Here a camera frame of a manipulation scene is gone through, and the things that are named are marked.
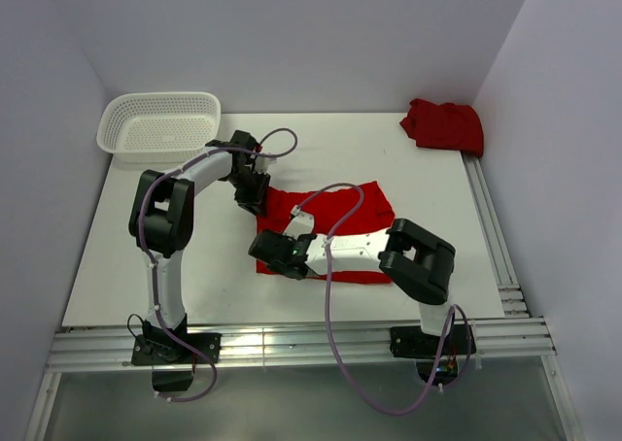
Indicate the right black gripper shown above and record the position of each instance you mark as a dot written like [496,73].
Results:
[276,268]

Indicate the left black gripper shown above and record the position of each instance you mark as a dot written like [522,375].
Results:
[256,202]

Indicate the bright red t-shirt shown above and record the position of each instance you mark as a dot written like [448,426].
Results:
[328,208]

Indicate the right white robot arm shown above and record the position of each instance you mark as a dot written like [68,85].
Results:
[415,260]

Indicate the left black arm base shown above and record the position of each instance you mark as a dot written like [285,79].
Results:
[174,355]

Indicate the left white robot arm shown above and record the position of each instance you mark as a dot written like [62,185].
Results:
[162,216]

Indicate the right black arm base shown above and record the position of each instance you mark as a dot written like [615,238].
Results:
[411,342]

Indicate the white perforated plastic basket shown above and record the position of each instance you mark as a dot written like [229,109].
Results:
[159,127]

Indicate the dark red t-shirt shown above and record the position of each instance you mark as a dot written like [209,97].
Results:
[447,127]

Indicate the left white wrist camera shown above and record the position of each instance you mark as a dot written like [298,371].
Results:
[263,163]

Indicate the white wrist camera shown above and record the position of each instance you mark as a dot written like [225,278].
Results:
[301,223]
[263,163]

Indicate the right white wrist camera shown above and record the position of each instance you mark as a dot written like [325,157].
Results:
[301,223]

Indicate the right side aluminium rail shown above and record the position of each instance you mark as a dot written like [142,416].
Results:
[512,297]

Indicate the aluminium rail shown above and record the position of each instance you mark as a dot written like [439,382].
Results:
[110,349]
[512,297]

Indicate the front aluminium rail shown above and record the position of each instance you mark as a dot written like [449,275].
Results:
[110,349]

